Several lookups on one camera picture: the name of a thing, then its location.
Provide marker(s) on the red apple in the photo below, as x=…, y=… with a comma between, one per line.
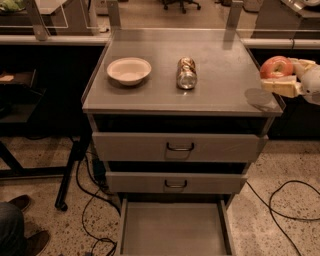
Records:
x=276, y=67

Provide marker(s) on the middle grey drawer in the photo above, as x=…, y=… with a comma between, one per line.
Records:
x=186, y=183

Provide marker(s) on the brown shoe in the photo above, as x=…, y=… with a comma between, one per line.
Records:
x=37, y=243
x=21, y=202

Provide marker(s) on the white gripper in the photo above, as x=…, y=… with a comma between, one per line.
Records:
x=311, y=83

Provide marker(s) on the white bowl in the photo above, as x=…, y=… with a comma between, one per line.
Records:
x=129, y=71

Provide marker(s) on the person leg in jeans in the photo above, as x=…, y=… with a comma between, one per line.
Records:
x=12, y=240

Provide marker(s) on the bottom grey drawer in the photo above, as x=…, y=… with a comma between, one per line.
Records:
x=174, y=229

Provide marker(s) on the top grey drawer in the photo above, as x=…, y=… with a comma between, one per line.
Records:
x=117, y=146

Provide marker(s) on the brown shoe lower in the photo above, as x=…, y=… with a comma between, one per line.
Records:
x=37, y=243

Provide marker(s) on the grey drawer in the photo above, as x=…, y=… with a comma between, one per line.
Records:
x=174, y=229
x=117, y=146
x=186, y=183

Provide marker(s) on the grey drawer cabinet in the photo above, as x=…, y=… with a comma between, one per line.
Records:
x=177, y=112

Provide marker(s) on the black table frame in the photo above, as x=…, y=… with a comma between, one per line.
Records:
x=43, y=128

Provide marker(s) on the brown shoe upper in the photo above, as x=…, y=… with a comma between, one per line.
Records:
x=21, y=202

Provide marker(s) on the crushed soda can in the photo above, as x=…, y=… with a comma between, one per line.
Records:
x=186, y=77

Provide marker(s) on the black office chair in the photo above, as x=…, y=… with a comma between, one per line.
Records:
x=167, y=3

